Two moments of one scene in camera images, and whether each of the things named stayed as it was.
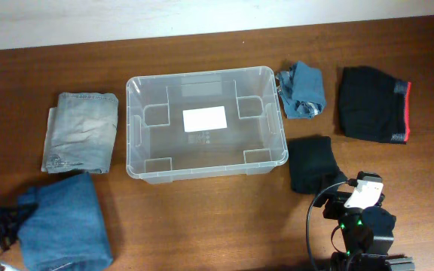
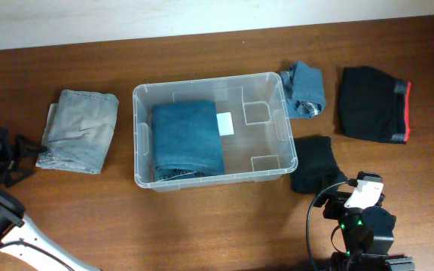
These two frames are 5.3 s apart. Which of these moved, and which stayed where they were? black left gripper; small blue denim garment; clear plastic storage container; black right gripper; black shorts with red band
Moved: clear plastic storage container; black left gripper
Stayed: small blue denim garment; black shorts with red band; black right gripper
